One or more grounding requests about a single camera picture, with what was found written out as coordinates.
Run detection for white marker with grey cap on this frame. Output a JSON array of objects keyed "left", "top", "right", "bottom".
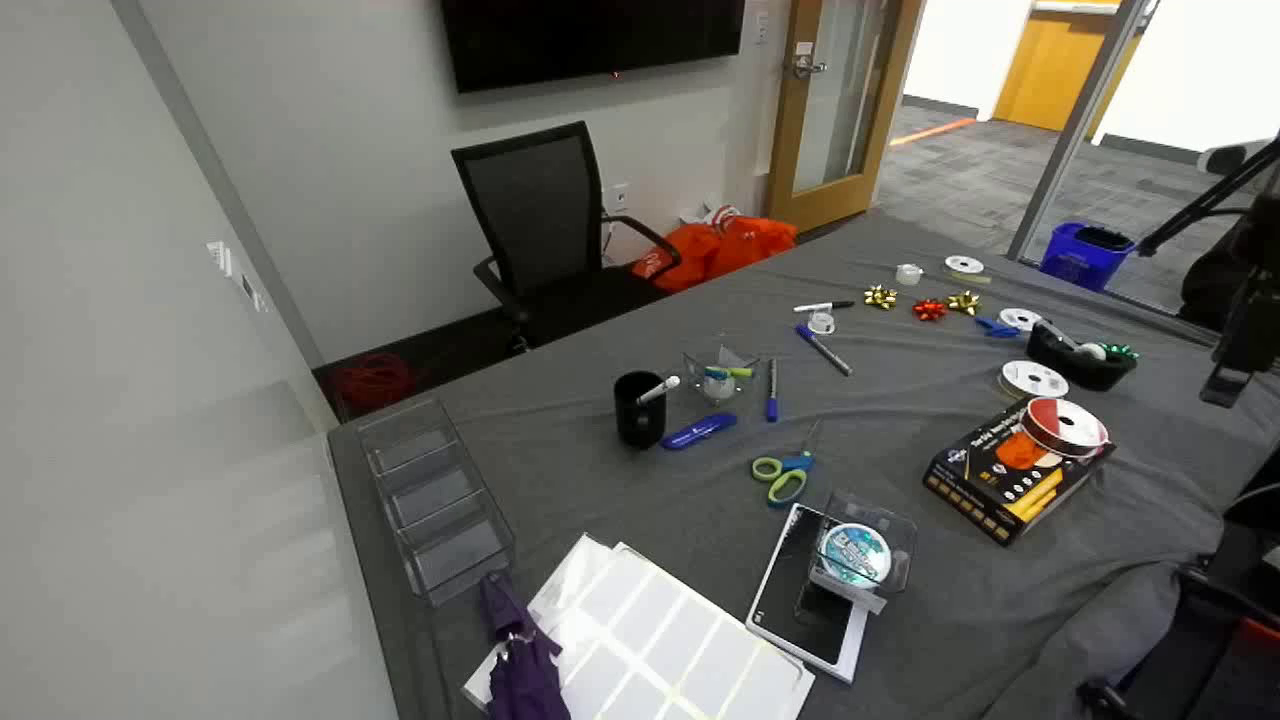
[{"left": 633, "top": 370, "right": 682, "bottom": 408}]

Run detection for black mug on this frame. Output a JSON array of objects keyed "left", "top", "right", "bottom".
[{"left": 612, "top": 368, "right": 672, "bottom": 453}]

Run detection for blue capped marker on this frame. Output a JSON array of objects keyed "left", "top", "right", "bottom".
[{"left": 793, "top": 319, "right": 855, "bottom": 379}]

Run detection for clear plastic container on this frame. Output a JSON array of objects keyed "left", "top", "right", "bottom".
[{"left": 682, "top": 344, "right": 760, "bottom": 408}]

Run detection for orange plastic bag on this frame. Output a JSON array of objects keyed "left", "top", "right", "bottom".
[{"left": 629, "top": 211, "right": 803, "bottom": 296}]

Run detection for grey table cloth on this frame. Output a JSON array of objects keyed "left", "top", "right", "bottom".
[{"left": 325, "top": 211, "right": 1280, "bottom": 720}]

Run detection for green blue scissors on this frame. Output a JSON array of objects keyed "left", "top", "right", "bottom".
[{"left": 742, "top": 449, "right": 820, "bottom": 510}]

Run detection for black mesh office chair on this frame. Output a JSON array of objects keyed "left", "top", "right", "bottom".
[{"left": 449, "top": 114, "right": 688, "bottom": 351}]

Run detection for clear plastic tray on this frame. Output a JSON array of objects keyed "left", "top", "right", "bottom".
[{"left": 361, "top": 400, "right": 520, "bottom": 608}]

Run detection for wooden glass panel door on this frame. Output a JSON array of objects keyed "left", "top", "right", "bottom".
[{"left": 760, "top": 0, "right": 928, "bottom": 235}]

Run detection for white label sheets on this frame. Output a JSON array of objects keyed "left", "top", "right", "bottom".
[{"left": 460, "top": 533, "right": 815, "bottom": 720}]

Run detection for white box with black screen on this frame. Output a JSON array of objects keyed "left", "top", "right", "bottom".
[{"left": 740, "top": 499, "right": 895, "bottom": 689}]

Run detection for purple cloth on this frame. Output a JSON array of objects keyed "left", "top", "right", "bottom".
[{"left": 474, "top": 572, "right": 575, "bottom": 720}]

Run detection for black orange cardboard box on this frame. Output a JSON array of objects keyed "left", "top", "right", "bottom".
[{"left": 920, "top": 395, "right": 1119, "bottom": 549}]

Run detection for black tape dispenser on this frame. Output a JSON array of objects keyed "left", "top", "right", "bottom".
[{"left": 1023, "top": 319, "right": 1139, "bottom": 395}]

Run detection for red white ribbon spool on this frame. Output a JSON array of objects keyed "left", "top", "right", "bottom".
[{"left": 1019, "top": 393, "right": 1116, "bottom": 454}]

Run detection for blue recycling bin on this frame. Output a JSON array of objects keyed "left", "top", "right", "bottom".
[{"left": 1034, "top": 217, "right": 1135, "bottom": 296}]

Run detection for yellow wooden door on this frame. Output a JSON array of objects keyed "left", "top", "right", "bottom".
[{"left": 990, "top": 2, "right": 1125, "bottom": 136}]

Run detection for red cable coil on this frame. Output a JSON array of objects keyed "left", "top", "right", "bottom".
[{"left": 327, "top": 351, "right": 428, "bottom": 418}]

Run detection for black wall television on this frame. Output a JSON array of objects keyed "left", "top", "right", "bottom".
[{"left": 437, "top": 0, "right": 751, "bottom": 96}]

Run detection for metal door frame post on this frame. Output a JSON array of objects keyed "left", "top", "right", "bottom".
[{"left": 1003, "top": 0, "right": 1162, "bottom": 264}]

